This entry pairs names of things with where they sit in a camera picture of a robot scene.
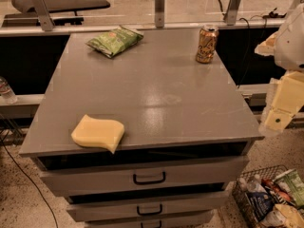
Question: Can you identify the bottom drawer black handle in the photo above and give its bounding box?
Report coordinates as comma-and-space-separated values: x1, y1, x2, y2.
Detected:
140, 220, 162, 228

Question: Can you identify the middle drawer black handle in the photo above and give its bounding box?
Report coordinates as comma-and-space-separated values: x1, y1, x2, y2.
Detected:
136, 203, 163, 217

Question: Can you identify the wire basket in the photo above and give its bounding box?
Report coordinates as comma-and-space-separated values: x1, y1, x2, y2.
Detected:
232, 165, 288, 228

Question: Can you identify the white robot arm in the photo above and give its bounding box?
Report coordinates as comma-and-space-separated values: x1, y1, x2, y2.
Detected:
255, 3, 304, 137

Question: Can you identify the right metal bracket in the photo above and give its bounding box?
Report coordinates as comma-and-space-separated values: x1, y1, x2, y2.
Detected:
224, 0, 241, 26

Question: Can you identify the left metal bracket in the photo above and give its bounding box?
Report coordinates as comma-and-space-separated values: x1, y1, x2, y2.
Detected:
31, 0, 54, 31

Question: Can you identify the middle metal bracket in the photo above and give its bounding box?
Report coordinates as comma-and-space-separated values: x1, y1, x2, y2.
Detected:
155, 0, 165, 28

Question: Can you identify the yellow sponge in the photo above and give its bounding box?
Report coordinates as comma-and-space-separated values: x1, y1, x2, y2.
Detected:
71, 115, 124, 154

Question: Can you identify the clear plastic water bottle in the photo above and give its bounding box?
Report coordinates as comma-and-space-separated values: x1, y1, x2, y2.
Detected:
0, 76, 17, 104

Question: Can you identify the black floor cable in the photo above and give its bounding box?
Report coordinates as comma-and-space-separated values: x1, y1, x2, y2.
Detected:
0, 133, 60, 228

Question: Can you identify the green white snack bag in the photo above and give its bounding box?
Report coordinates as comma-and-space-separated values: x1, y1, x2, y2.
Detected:
274, 169, 304, 208

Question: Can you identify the blue snack bag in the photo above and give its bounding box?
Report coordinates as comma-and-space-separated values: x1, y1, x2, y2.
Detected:
247, 192, 275, 221

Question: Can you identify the green jalapeno chip bag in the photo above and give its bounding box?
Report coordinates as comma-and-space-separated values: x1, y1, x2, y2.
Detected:
86, 26, 143, 58

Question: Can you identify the black cable behind rail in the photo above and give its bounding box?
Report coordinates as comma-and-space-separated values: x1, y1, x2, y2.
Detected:
237, 12, 269, 88

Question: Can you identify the plastic bottle in basket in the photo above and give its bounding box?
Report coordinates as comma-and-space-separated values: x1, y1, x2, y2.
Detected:
237, 175, 266, 193

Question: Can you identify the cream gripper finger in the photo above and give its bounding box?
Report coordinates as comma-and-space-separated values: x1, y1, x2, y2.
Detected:
258, 107, 294, 137

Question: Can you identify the yellow snack bag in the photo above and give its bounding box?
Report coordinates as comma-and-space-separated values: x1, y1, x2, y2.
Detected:
260, 204, 304, 228

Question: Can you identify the metal bracket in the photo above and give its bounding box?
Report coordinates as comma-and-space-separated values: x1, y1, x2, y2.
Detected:
224, 0, 241, 26
31, 0, 54, 31
155, 0, 165, 28

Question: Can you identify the drawer black handle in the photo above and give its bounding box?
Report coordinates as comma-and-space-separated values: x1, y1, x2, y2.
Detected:
132, 172, 166, 185
136, 203, 163, 217
140, 220, 162, 228

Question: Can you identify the gold soda can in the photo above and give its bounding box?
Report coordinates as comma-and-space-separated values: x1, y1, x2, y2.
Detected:
196, 25, 219, 64

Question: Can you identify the top drawer black handle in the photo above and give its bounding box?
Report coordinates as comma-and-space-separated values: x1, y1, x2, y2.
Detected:
132, 172, 166, 185

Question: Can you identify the red snack bag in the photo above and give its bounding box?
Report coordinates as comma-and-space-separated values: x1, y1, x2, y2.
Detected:
261, 179, 293, 204

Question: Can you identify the grey drawer cabinet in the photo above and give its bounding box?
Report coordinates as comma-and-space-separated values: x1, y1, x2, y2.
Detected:
20, 28, 259, 228

